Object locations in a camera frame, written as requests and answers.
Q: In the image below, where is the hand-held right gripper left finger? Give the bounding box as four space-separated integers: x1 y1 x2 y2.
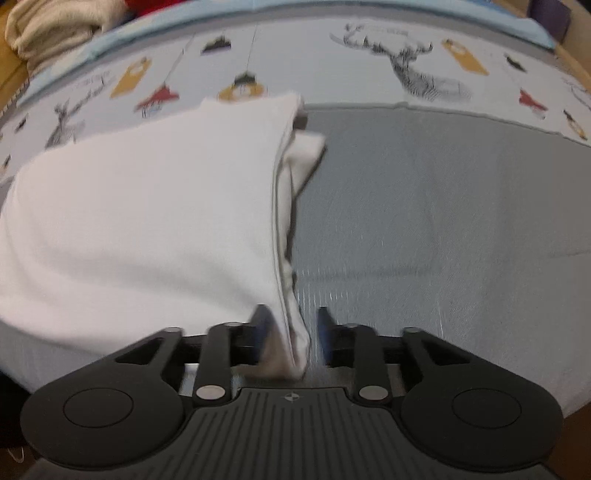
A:
108 304 274 407

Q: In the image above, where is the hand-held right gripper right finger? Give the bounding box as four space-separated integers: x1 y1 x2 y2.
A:
317 306 472 406

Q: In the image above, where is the white small garment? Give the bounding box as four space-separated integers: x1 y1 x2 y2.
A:
0 92 328 381

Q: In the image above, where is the printed bed sheet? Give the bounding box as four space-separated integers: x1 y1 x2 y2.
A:
0 9 591 416

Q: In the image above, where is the red folded blanket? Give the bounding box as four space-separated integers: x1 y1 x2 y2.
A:
124 0 160 16

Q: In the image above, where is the cream folded quilt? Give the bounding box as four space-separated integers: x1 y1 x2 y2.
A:
4 0 129 75

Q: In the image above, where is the purple box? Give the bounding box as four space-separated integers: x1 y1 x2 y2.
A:
527 0 574 41

